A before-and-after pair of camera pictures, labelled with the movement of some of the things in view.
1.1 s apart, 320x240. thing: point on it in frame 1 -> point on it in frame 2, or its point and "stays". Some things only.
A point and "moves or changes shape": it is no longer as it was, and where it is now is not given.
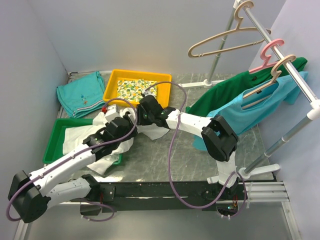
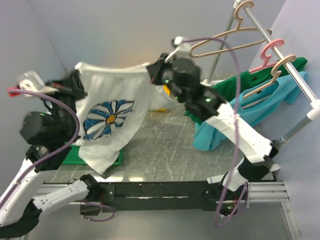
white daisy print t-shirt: [73, 136] moves or changes shape
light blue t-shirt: [243, 113] stays
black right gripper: [140, 121] -> [154, 68]
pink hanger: [266, 58] stays
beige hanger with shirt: [275, 71] stays
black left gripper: [130, 128] -> [78, 87]
